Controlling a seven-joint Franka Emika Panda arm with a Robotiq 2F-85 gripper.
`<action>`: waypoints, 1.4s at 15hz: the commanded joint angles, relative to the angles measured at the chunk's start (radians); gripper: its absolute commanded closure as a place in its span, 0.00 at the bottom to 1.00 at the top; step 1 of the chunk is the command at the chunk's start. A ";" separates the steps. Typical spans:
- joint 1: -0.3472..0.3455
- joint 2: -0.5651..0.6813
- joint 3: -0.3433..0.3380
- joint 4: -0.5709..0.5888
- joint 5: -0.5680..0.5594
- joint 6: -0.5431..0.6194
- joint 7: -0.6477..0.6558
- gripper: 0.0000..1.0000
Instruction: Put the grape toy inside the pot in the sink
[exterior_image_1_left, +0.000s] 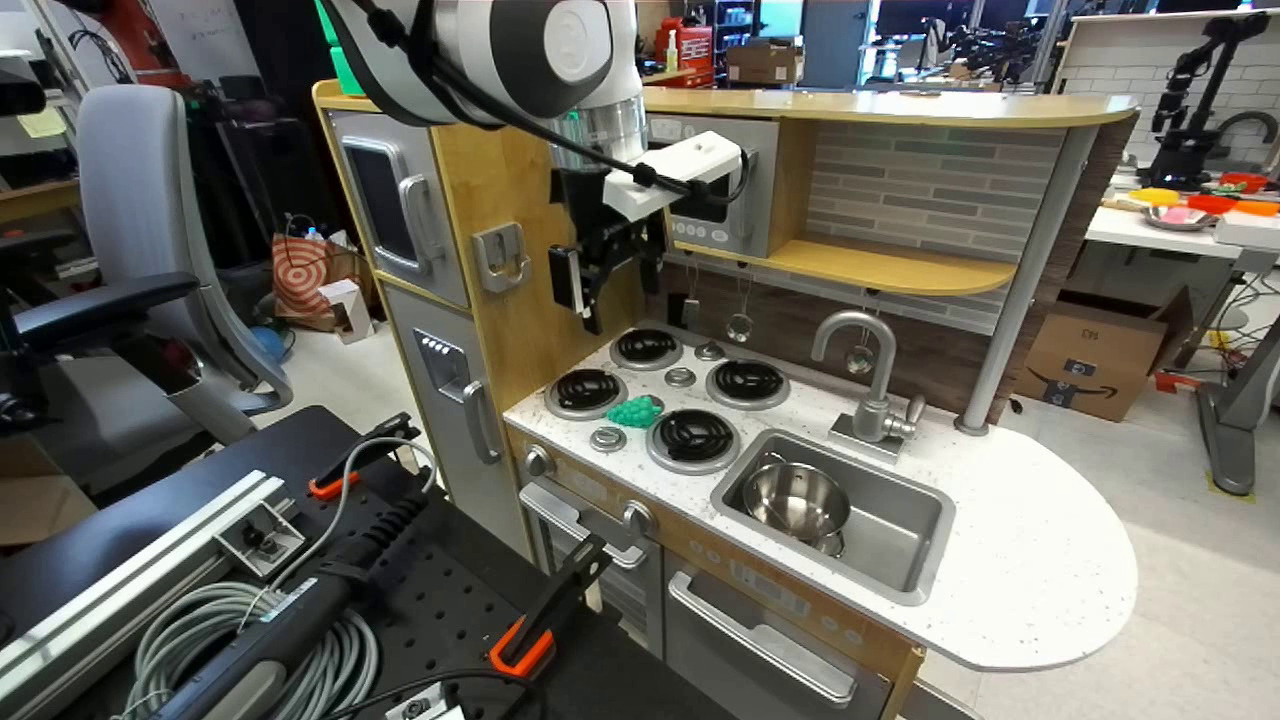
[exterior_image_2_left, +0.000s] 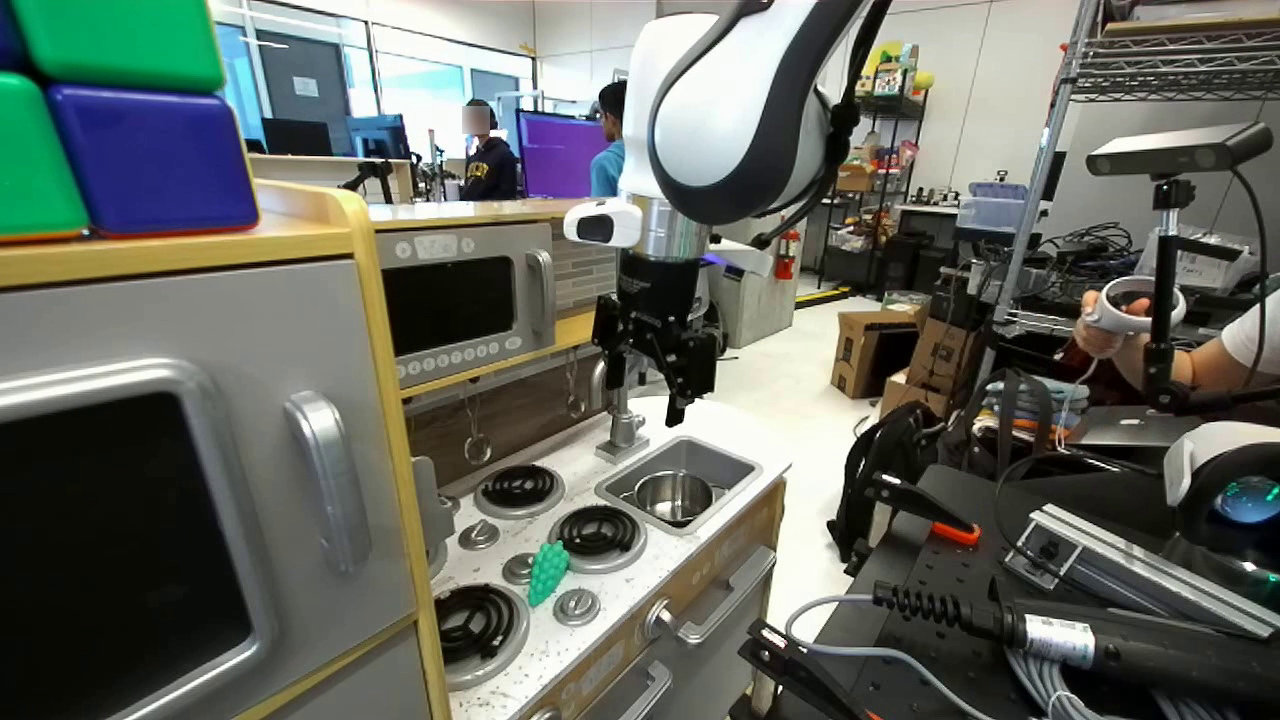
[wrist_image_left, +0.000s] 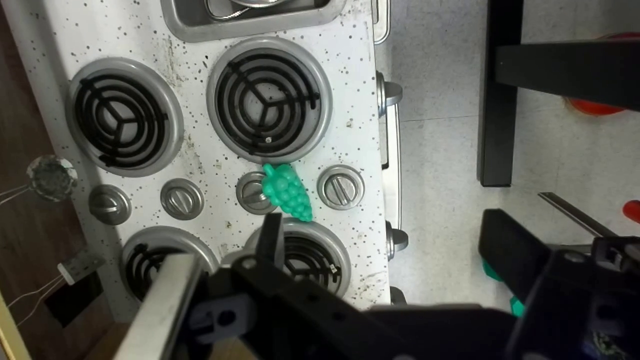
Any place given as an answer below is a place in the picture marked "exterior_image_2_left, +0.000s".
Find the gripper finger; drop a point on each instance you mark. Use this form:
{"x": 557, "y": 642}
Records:
{"x": 609, "y": 322}
{"x": 694, "y": 365}

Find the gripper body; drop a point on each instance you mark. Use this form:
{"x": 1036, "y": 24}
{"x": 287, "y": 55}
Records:
{"x": 660, "y": 290}

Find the person's forearm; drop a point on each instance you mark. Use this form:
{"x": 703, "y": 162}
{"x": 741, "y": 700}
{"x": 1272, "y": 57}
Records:
{"x": 1215, "y": 360}

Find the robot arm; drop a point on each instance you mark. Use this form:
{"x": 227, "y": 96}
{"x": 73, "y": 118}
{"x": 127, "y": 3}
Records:
{"x": 720, "y": 110}

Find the sink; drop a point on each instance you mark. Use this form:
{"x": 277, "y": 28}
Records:
{"x": 640, "y": 480}

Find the small steel pot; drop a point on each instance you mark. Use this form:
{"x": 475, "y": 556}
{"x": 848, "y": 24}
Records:
{"x": 676, "y": 497}

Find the green grape toy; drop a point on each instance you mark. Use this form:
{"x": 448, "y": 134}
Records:
{"x": 547, "y": 572}

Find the toy kitchen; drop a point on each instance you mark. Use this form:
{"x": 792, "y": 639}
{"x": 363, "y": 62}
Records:
{"x": 250, "y": 420}

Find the white cabinet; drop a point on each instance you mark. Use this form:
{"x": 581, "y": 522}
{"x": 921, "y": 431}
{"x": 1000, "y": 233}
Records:
{"x": 750, "y": 295}

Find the tap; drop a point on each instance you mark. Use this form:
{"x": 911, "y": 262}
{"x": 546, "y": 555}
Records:
{"x": 622, "y": 425}

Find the red fire extinguisher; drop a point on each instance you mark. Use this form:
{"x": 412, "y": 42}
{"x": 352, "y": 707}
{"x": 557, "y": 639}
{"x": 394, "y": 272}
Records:
{"x": 787, "y": 255}

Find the person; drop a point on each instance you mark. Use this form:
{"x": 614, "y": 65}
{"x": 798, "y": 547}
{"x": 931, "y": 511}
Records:
{"x": 488, "y": 165}
{"x": 607, "y": 160}

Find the microwave door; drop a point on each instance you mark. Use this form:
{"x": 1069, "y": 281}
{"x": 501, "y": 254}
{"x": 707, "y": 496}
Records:
{"x": 455, "y": 305}

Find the purple monitor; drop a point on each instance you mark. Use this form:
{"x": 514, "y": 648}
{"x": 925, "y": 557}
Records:
{"x": 555, "y": 155}

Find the stack of cardboard boxes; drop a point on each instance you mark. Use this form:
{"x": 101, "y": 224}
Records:
{"x": 880, "y": 350}

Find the burner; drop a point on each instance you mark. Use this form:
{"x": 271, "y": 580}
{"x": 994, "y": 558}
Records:
{"x": 597, "y": 535}
{"x": 519, "y": 489}
{"x": 478, "y": 628}

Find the black shelf with toys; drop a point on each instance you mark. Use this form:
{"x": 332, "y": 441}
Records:
{"x": 880, "y": 170}

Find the stove knob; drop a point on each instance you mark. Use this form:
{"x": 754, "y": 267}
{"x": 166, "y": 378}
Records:
{"x": 577, "y": 606}
{"x": 478, "y": 536}
{"x": 517, "y": 569}

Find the black clamp orange tip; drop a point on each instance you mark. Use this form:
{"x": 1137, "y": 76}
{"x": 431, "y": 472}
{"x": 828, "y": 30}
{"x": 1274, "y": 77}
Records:
{"x": 800, "y": 665}
{"x": 925, "y": 508}

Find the small oven door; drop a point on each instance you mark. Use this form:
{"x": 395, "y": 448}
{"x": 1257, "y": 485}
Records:
{"x": 700, "y": 660}

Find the clear plastic bin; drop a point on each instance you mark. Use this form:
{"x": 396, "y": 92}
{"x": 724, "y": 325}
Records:
{"x": 992, "y": 208}

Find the row of dark monitors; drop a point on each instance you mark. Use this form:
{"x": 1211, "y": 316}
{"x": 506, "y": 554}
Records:
{"x": 300, "y": 138}

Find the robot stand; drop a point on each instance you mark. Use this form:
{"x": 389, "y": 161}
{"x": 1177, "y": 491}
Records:
{"x": 960, "y": 610}

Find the person's hand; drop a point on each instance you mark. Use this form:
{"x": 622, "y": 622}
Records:
{"x": 1095, "y": 338}

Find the hand controller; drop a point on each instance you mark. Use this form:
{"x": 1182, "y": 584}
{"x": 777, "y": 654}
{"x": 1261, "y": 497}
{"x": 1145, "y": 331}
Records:
{"x": 1130, "y": 312}

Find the silver laptop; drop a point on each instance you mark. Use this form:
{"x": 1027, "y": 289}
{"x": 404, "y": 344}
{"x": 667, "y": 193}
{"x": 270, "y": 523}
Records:
{"x": 1135, "y": 427}

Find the large grey oven door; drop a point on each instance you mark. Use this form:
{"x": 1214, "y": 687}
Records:
{"x": 150, "y": 480}

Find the purple block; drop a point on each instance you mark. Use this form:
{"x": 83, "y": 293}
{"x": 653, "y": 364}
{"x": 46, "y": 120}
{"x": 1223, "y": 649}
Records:
{"x": 150, "y": 160}

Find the green block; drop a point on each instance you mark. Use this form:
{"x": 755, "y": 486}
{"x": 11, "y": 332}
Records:
{"x": 120, "y": 40}
{"x": 35, "y": 170}

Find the aluminium rail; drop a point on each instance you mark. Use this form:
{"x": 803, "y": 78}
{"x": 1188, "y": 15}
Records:
{"x": 1130, "y": 570}

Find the camera on mount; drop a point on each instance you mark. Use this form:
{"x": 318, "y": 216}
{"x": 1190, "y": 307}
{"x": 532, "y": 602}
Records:
{"x": 1175, "y": 152}

